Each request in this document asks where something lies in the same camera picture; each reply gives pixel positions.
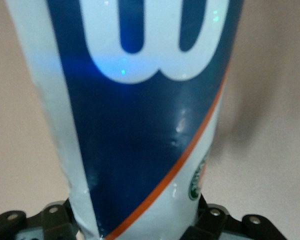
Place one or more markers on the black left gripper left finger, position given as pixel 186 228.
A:
pixel 50 220

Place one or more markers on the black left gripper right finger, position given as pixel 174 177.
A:
pixel 222 225

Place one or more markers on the blue white tennis ball can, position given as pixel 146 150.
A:
pixel 140 112

